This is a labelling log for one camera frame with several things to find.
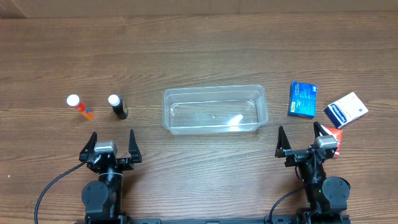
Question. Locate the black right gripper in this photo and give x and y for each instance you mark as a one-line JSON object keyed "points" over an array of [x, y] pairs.
{"points": [[302, 155]]}

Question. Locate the dark bottle white cap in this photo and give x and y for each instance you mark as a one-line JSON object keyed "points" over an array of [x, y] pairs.
{"points": [[118, 106]]}

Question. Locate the blue medicine box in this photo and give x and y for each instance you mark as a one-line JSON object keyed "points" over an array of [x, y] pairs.
{"points": [[302, 101]]}

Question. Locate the clear plastic container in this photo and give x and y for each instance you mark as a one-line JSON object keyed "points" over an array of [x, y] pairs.
{"points": [[214, 109]]}

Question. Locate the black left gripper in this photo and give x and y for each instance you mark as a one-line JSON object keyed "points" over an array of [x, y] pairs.
{"points": [[109, 160]]}

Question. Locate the white and navy box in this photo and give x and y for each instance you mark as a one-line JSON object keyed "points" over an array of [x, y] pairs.
{"points": [[345, 110]]}

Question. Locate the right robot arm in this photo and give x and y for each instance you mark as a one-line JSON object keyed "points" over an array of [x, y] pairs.
{"points": [[327, 196]]}

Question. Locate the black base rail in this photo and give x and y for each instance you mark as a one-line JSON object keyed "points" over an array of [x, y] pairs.
{"points": [[211, 221]]}

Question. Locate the red Panadol box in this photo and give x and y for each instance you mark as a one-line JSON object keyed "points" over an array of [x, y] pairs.
{"points": [[337, 134]]}

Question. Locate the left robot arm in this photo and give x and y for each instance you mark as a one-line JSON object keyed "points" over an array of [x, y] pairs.
{"points": [[103, 197]]}

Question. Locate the orange bottle white cap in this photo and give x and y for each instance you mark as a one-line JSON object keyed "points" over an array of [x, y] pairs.
{"points": [[74, 101]]}

